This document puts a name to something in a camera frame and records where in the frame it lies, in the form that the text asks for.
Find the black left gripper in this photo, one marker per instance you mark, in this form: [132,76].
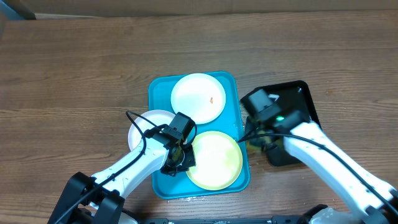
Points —
[189,161]

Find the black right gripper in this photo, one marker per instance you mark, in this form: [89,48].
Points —
[255,126]

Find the yellow-green sponge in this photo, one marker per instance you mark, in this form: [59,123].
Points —
[265,143]

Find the yellow-green plate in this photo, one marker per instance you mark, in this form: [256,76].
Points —
[218,161]

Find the white plate with red stain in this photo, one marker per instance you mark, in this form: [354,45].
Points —
[158,117]

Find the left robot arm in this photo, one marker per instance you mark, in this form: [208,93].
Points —
[100,198]

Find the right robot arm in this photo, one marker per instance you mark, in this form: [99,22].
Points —
[368,198]

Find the black water tray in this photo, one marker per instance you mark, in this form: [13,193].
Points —
[297,106]

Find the white plate far side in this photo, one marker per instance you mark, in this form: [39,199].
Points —
[199,96]

